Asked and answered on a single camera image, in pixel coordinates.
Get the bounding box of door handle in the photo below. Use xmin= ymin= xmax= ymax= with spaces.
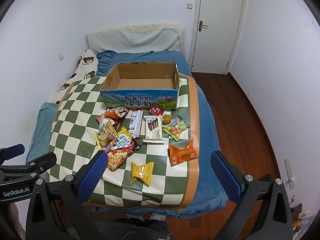
xmin=198 ymin=20 xmax=208 ymax=31

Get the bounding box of orange snack packet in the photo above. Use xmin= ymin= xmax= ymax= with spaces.
xmin=169 ymin=139 xmax=198 ymax=166

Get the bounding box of brown braised egg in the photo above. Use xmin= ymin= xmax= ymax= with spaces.
xmin=162 ymin=114 xmax=172 ymax=125

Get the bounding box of yellow snack bag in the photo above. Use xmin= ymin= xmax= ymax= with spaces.
xmin=93 ymin=120 xmax=119 ymax=150

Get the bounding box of yellow haidilao packet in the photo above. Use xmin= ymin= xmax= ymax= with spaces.
xmin=131 ymin=162 xmax=154 ymax=186

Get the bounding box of open cardboard milk box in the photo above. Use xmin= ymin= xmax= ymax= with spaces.
xmin=99 ymin=62 xmax=180 ymax=111

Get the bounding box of dark red jerky packet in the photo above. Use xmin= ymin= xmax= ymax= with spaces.
xmin=113 ymin=118 xmax=125 ymax=131

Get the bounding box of small red packet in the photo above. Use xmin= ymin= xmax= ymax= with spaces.
xmin=148 ymin=106 xmax=164 ymax=116

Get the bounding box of white door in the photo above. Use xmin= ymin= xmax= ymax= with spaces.
xmin=189 ymin=0 xmax=246 ymax=74

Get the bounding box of wall socket left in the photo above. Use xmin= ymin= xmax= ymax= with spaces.
xmin=58 ymin=53 xmax=63 ymax=61

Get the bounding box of chocolate stick biscuit box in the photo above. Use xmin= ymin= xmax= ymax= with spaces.
xmin=143 ymin=115 xmax=164 ymax=144

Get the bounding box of white power strip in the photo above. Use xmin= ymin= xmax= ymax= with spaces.
xmin=284 ymin=158 xmax=295 ymax=190

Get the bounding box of colourful candy bag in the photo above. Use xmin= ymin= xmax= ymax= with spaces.
xmin=162 ymin=115 xmax=190 ymax=141

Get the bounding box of blue bed sheet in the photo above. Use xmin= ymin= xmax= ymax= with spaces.
xmin=27 ymin=53 xmax=227 ymax=218

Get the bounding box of green white checkered mat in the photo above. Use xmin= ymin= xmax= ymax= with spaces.
xmin=46 ymin=75 xmax=200 ymax=210

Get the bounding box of orange panda snack bag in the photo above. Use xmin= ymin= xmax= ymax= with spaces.
xmin=103 ymin=107 xmax=129 ymax=120

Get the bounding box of red white long packet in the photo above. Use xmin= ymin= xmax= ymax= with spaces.
xmin=129 ymin=109 xmax=144 ymax=139

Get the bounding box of white bear print pillow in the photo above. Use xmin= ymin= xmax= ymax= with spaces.
xmin=52 ymin=49 xmax=98 ymax=103

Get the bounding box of korean cheese noodle packet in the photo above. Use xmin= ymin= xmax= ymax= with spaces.
xmin=103 ymin=134 xmax=141 ymax=171

